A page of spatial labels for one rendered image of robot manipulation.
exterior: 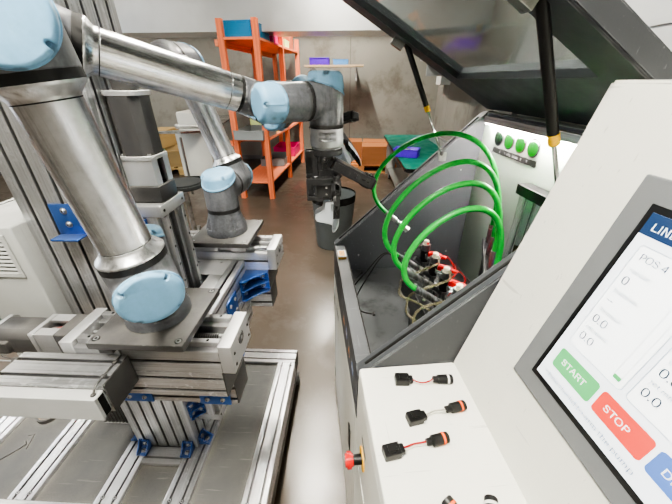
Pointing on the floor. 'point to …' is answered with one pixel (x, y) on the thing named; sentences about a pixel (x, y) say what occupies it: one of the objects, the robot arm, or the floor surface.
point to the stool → (188, 195)
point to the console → (552, 292)
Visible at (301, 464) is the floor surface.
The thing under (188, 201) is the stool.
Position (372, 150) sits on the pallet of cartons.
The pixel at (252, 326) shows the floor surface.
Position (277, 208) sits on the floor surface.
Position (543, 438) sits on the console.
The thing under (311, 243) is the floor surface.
